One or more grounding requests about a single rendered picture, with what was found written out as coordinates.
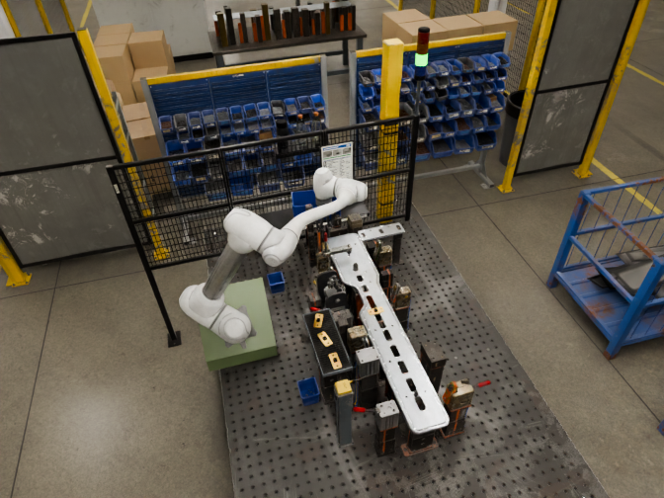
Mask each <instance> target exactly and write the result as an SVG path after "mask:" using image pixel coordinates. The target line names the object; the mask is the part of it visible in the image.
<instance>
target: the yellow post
mask: <svg viewBox="0 0 664 498"><path fill-rule="evenodd" d="M403 48H404V43H403V42H402V41H401V40H400V39H390V40H383V41H382V66H381V91H380V117H379V120H386V119H392V118H398V117H399V93H400V85H401V77H402V63H403ZM387 128H391V124H386V125H385V130H382V131H381V135H380V126H379V137H381V138H380V139H379V140H380V144H383V135H384V136H387ZM395 134H398V123H396V132H395V128H393V129H392V135H393V137H391V136H389V137H388V143H389V144H385V145H384V150H386V148H387V150H389V151H387V157H389V158H387V163H386V158H384V157H386V151H384V152H381V153H380V158H382V156H383V164H388V165H383V171H385V167H386V172H388V171H387V170H389V159H390V163H393V157H390V156H393V151H394V162H396V156H395V155H396V153H397V149H395V148H397V142H395V148H394V143H391V149H395V150H391V155H390V142H394V135H395ZM393 176H394V177H393V180H392V177H389V183H390V184H389V189H391V184H392V196H388V200H389V201H390V200H392V202H391V206H392V208H391V211H390V202H388V206H387V203H384V202H387V197H385V200H384V187H385V189H386V190H387V191H385V195H386V196H387V194H389V195H391V190H389V189H388V184H386V183H388V178H386V182H385V178H384V177H381V178H383V179H382V183H383V184H385V185H382V193H381V192H378V196H379V197H382V198H378V202H379V203H380V200H381V202H382V204H381V208H382V210H381V215H378V214H380V209H378V208H380V204H378V208H377V205H376V209H377V211H376V215H377V218H382V217H383V207H385V209H384V213H386V212H390V213H388V214H387V216H390V215H392V211H393V198H394V189H393V188H394V183H391V182H395V175H393Z"/></svg>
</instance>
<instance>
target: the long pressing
mask: <svg viewBox="0 0 664 498"><path fill-rule="evenodd" d="M327 239H328V241H327V243H328V246H329V249H330V248H335V247H339V246H344V245H348V244H351V246H352V253H351V254H350V256H348V255H349V254H348V253H347V252H343V253H339V254H334V255H330V257H331V259H332V261H333V263H334V266H335V268H336V270H337V273H338V275H339V277H340V279H341V282H342V283H343V284H344V285H346V286H349V287H351V288H354V289H356V290H357V292H358V294H359V296H360V298H361V300H362V302H363V307H362V309H361V310H360V312H359V316H360V319H361V321H362V323H363V325H364V327H365V329H366V331H367V333H368V337H369V339H370V341H371V344H372V346H373V347H375V348H376V350H377V352H378V355H379V363H380V365H381V367H382V370H383V372H384V374H385V376H386V379H387V381H388V383H389V385H390V388H391V390H392V392H393V394H394V397H395V399H396V401H397V403H398V406H399V408H400V410H401V412H402V415H403V417H404V419H405V421H406V424H407V426H408V428H409V430H410V431H411V432H412V433H413V434H416V435H421V434H425V433H428V432H431V431H435V430H438V429H441V428H444V427H446V426H448V425H449V422H450V418H449V416H448V414H447V412H446V410H445V408H444V406H443V404H442V402H441V400H440V398H439V396H438V394H437V393H436V391H435V389H434V387H433V385H432V384H431V382H430V380H429V378H428V376H427V374H426V372H425V370H424V368H423V367H422V365H421V363H420V361H419V359H418V357H417V355H416V353H415V351H414V349H413V347H412V345H411V343H410V342H409V340H408V338H407V336H406V334H405V332H404V330H403V328H402V326H401V324H400V322H399V320H398V318H397V317H396V315H395V313H394V311H393V309H392V307H391V305H390V303H389V301H388V299H387V297H386V295H385V293H384V291H383V290H382V288H381V286H380V284H379V273H378V271H377V269H376V267H375V265H374V262H373V260H372V259H371V257H370V255H369V253H368V251H367V249H366V247H365V245H364V243H363V242H362V240H361V238H360V236H359V235H358V234H357V233H349V234H344V235H340V236H335V237H330V238H327ZM354 263H358V265H359V270H358V271H353V265H354ZM357 276H362V278H363V281H361V282H359V281H358V279H357ZM362 286H367V288H368V290H369V291H368V292H364V291H363V289H362ZM369 295H370V296H371V297H372V298H373V301H374V304H375V306H376V307H381V306H382V308H383V310H384V312H381V313H380V316H381V318H382V320H383V322H384V324H385V326H386V327H385V328H380V326H379V324H378V322H377V320H376V318H375V316H374V314H373V315H369V313H368V310H369V309H372V308H371V306H370V304H369V302H368V300H367V296H369ZM391 325H393V326H391ZM384 330H387V331H388V332H389V334H390V336H391V338H392V340H391V341H386V339H385V337H384V335H383V332H382V331H384ZM393 345H394V346H395V347H396V349H397V351H398V353H399V355H400V356H399V357H394V356H393V353H392V351H391V349H390V346H393ZM389 361H390V362H389ZM399 362H403V363H404V365H405V367H406V368H407V370H408V373H402V371H401V369H400V367H399V365H398V363H399ZM408 378H411V379H412V380H413V382H414V384H415V386H416V389H417V390H418V392H419V393H418V394H419V396H414V394H413V392H414V391H413V392H412V391H411V390H410V388H409V386H408V384H407V382H406V379H408ZM425 391H426V392H425ZM406 396H407V397H406ZM416 397H421V399H422V401H423V403H424V405H425V407H426V410H424V411H420V409H419V407H418V405H417V403H416V401H415V398H416Z"/></svg>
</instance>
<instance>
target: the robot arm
mask: <svg viewBox="0 0 664 498"><path fill-rule="evenodd" d="M313 190H314V193H315V201H316V204H317V207H316V208H313V209H310V210H308V211H305V212H303V213H301V214H299V215H298V216H296V217H295V218H293V219H292V220H291V221H290V222H289V223H288V224H287V225H286V226H285V227H283V228H282V229H281V230H278V229H277V228H275V227H274V226H272V225H271V224H270V223H269V222H268V221H266V220H265V219H263V218H262V217H260V216H259V215H257V214H255V213H254V212H252V211H250V210H247V209H244V208H234V209H233V210H232V211H231V212H230V213H229V215H228V216H227V217H226V219H225V220H224V221H223V227H224V229H225V231H226V232H227V235H228V237H227V241H228V243H227V245H226V247H225V248H224V250H223V252H222V254H221V255H220V257H219V259H218V261H217V263H216V265H215V267H214V268H213V270H212V272H211V274H210V275H209V277H208V279H207V282H206V283H202V284H200V285H198V286H197V285H195V286H189V287H187V288H186V289H185V290H184V291H183V293H182V294H181V296H180V299H179V303H180V306H181V308H182V310H183V311H184V312H185V313H186V314H187V315H188V316H189V317H191V318H192V319H193V320H195V321H196V322H198V323H200V324H201V325H203V326H204V327H206V328H208V329H209V330H211V331H212V332H213V333H215V334H216V335H218V336H219V337H220V338H222V339H223V340H224V341H225V346H226V347H227V348H230V347H231V346H232V345H233V344H237V343H240V345H241V347H242V348H243V349H246V348H247V346H246V342H245V340H246V339H247V338H249V337H254V336H256V335H257V331H256V330H255V329H254V327H253V325H252V322H251V320H250V317H249V315H248V313H247V307H246V306H245V305H242V306H241V307H239V308H238V309H234V308H233V307H231V306H229V305H227V304H226V303H224V291H225V290H226V288H227V286H228V285H229V283H230V281H231V280H232V278H233V277H234V275H235V273H236V272H237V270H238V268H239V267H240V265H241V264H242V262H243V260H244V259H245V257H246V255H247V254H248V253H250V252H252V251H253V250H255V251H257V252H258V253H260V254H261V255H262V258H263V260H264V262H265V263H266V264H267V265H269V266H272V267H276V266H279V265H281V263H283V262H284V261H285V260H286V259H287V258H288V257H289V256H290V255H291V254H292V252H293V251H294V249H295V246H296V244H297V242H298V239H299V236H300V233H301V231H302V229H303V228H304V227H305V226H306V225H308V224H309V223H311V222H313V221H315V223H316V227H317V229H320V233H321V234H322V238H323V239H324V228H323V220H324V218H325V217H326V220H327V225H326V232H327V237H328V238H329V232H330V231H331V226H334V219H335V215H336V212H337V211H339V210H341V209H342V208H344V207H345V206H349V205H351V204H353V203H355V202H362V201H364V200H365V199H366V198H367V196H368V187H367V186H366V185H365V184H364V183H362V182H360V181H356V180H352V179H345V178H344V179H342V178H337V177H335V176H333V175H332V173H331V171H330V170H329V169H328V168H319V169H317V170H316V172H315V173H314V176H313ZM332 197H335V198H337V200H336V201H334V202H332ZM330 214H332V215H331V223H330V220H329V215H330ZM318 219H320V225H319V224H318Z"/></svg>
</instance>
